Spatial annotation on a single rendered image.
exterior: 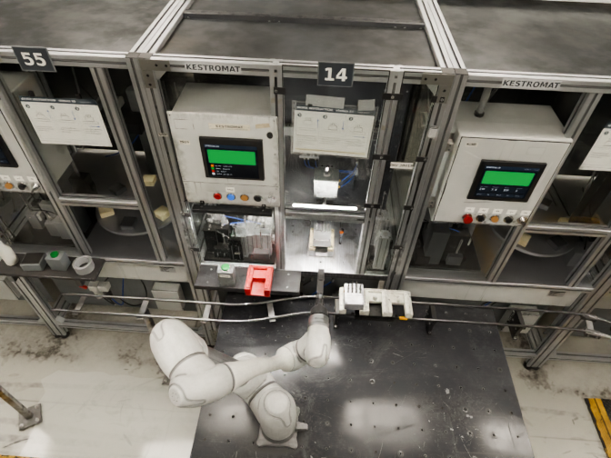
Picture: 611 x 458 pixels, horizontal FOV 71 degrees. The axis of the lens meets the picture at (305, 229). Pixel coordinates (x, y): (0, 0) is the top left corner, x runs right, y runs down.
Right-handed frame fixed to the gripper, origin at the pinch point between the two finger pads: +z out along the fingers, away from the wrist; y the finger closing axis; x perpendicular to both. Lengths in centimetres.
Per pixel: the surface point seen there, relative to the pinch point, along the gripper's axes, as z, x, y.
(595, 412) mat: -5, -179, -111
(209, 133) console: 20, 47, 62
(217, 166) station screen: 18, 45, 48
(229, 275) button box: 7.9, 44.7, -11.8
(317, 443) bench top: -57, -3, -44
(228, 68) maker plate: 21, 37, 88
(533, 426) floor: -17, -137, -112
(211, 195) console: 20, 51, 29
